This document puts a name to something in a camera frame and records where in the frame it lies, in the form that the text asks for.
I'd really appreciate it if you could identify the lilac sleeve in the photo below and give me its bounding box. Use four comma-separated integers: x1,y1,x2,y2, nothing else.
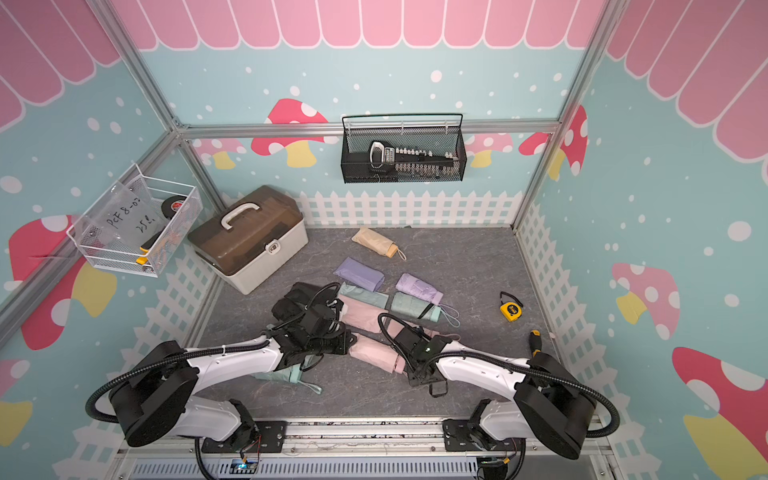
334,258,385,292

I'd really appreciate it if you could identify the yellow tape measure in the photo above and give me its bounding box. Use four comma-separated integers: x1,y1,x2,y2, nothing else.
499,291,524,322

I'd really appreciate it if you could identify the beige sleeved umbrella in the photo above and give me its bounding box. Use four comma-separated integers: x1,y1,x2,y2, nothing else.
352,227,407,260

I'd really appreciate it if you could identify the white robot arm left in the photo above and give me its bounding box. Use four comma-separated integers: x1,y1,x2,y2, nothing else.
85,282,356,449

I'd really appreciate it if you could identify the black wire wall basket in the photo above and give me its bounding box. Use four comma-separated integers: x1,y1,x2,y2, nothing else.
340,113,467,184

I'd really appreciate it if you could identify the yellow black tool in bin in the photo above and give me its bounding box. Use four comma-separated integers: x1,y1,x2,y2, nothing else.
136,233,171,269

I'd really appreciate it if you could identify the mint green sleeve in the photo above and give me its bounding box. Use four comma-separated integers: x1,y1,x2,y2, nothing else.
339,283,389,309

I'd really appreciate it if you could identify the yellow handled screwdriver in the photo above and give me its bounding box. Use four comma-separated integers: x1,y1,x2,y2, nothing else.
528,329,543,357

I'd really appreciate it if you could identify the clear acrylic wall bin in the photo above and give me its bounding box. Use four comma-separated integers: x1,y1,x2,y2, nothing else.
66,164,203,278

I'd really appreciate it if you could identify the brown lidded white toolbox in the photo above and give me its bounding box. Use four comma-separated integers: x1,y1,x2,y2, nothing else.
188,186,308,295

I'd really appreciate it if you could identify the black tape roll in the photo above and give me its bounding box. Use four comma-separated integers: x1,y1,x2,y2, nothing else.
161,195,187,220

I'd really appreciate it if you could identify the mint green sleeved umbrella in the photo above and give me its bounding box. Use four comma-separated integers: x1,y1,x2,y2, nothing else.
390,292,461,328

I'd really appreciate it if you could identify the pink sleeve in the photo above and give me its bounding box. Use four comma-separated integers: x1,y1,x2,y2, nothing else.
338,295,386,333

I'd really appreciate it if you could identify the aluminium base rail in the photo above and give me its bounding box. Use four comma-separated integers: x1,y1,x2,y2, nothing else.
106,417,623,479

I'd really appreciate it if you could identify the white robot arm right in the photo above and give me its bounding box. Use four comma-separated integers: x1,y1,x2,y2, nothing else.
377,313,621,460

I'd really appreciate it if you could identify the lilac sleeved umbrella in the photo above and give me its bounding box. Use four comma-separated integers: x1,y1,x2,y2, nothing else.
396,273,444,305

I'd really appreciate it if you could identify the socket set in basket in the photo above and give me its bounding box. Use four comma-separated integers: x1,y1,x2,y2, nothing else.
368,141,462,181

